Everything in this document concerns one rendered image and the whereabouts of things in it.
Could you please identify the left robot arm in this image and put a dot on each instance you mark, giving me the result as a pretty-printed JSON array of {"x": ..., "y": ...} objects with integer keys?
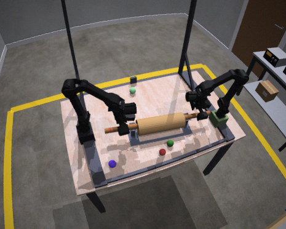
[{"x": 208, "y": 86}]

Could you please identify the red ball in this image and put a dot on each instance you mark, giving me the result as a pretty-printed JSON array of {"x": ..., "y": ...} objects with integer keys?
[{"x": 162, "y": 152}]

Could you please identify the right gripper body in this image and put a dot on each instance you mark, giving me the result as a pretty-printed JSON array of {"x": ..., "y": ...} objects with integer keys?
[{"x": 124, "y": 129}]

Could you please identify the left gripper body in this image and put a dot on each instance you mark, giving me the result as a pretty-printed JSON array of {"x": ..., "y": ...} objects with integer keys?
[{"x": 199, "y": 106}]

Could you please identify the brown wooden bar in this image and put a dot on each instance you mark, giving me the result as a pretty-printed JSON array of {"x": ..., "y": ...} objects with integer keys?
[{"x": 135, "y": 126}]

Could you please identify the small purple ball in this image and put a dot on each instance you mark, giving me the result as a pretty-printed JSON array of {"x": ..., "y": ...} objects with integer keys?
[{"x": 112, "y": 163}]

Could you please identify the black post with diagonal brace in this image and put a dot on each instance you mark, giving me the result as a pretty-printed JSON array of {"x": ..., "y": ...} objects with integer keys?
[{"x": 184, "y": 57}]

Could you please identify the tan paper roll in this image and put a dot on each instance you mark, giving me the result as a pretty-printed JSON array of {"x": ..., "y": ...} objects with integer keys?
[{"x": 161, "y": 123}]

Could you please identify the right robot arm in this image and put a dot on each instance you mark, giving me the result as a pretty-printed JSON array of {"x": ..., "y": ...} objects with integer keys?
[{"x": 111, "y": 100}]

